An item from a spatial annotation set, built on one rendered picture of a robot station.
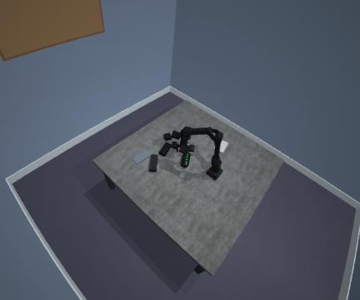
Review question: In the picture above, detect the dark grey controller unit with green rocker switches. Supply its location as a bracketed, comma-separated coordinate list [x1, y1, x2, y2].
[181, 152, 191, 168]

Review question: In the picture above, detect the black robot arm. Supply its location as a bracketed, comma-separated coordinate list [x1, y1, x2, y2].
[171, 127, 224, 174]

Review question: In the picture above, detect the white flat panel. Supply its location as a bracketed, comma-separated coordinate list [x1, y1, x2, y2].
[220, 140, 228, 153]

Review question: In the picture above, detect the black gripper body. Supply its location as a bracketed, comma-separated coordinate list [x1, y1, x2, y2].
[172, 141, 195, 153]

